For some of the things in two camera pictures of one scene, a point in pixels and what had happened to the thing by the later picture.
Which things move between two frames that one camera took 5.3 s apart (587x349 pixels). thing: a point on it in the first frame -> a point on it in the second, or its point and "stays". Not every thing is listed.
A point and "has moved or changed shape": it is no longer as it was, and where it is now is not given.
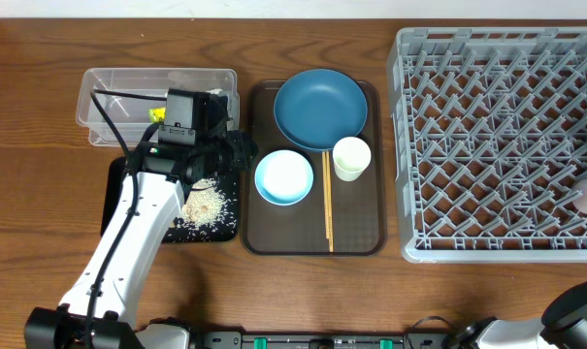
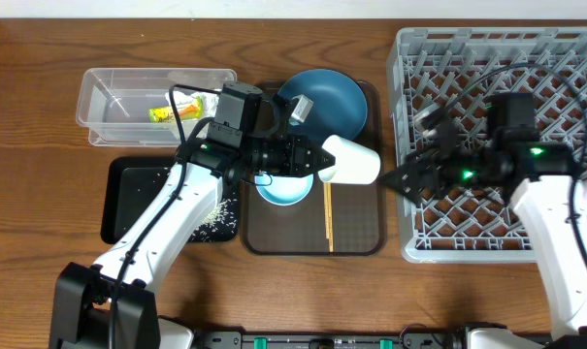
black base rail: x=322 y=340 stays
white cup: x=351 y=156 has moved or changed shape
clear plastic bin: x=133 y=116 stays
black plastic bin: x=211 y=210 stays
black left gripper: x=244 y=150 -> x=293 y=159
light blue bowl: x=283 y=177 stays
